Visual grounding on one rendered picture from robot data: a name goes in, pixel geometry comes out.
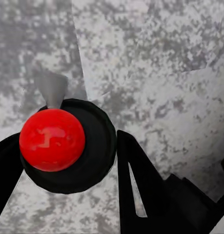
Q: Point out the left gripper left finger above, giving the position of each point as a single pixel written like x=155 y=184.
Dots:
x=11 y=167

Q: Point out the insectifuge atomizer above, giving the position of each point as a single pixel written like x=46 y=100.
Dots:
x=69 y=145

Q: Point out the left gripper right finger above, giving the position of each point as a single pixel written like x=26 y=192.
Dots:
x=164 y=213

